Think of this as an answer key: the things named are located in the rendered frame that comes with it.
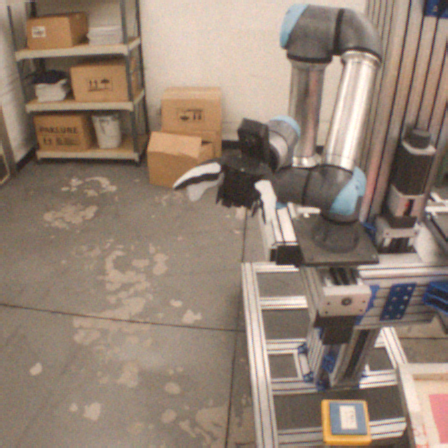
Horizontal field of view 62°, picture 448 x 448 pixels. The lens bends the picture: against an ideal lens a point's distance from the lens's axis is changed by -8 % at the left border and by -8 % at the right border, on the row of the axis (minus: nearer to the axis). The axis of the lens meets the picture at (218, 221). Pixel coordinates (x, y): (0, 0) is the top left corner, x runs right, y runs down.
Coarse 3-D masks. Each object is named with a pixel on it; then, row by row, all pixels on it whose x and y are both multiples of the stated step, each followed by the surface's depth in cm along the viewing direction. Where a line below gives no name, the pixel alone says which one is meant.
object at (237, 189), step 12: (240, 156) 68; (276, 156) 72; (240, 168) 65; (252, 168) 65; (264, 168) 66; (276, 168) 73; (228, 180) 67; (240, 180) 65; (252, 180) 65; (228, 192) 68; (240, 192) 67; (252, 192) 66; (228, 204) 69; (240, 204) 68; (252, 204) 69; (252, 216) 68
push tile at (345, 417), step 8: (336, 408) 103; (344, 408) 103; (352, 408) 103; (360, 408) 103; (336, 416) 101; (344, 416) 101; (352, 416) 101; (360, 416) 101; (336, 424) 99; (344, 424) 99; (352, 424) 99; (360, 424) 99; (336, 432) 98; (344, 432) 97; (352, 432) 97; (360, 432) 97
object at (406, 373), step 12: (396, 372) 112; (408, 372) 109; (420, 372) 109; (432, 372) 109; (444, 372) 108; (408, 384) 106; (408, 396) 103; (408, 408) 100; (420, 408) 99; (408, 420) 98; (420, 420) 96; (408, 432) 97; (420, 432) 94; (420, 444) 91
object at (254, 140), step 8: (248, 120) 62; (256, 120) 62; (240, 128) 62; (248, 128) 61; (256, 128) 61; (264, 128) 61; (240, 136) 63; (248, 136) 62; (256, 136) 61; (264, 136) 61; (240, 144) 66; (248, 144) 64; (256, 144) 63; (264, 144) 63; (248, 152) 67; (256, 152) 66; (264, 152) 65; (264, 160) 67
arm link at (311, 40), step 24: (288, 24) 87; (312, 24) 85; (336, 24) 83; (288, 48) 92; (312, 48) 88; (336, 48) 86; (312, 72) 93; (312, 96) 96; (312, 120) 100; (312, 144) 105; (312, 168) 107
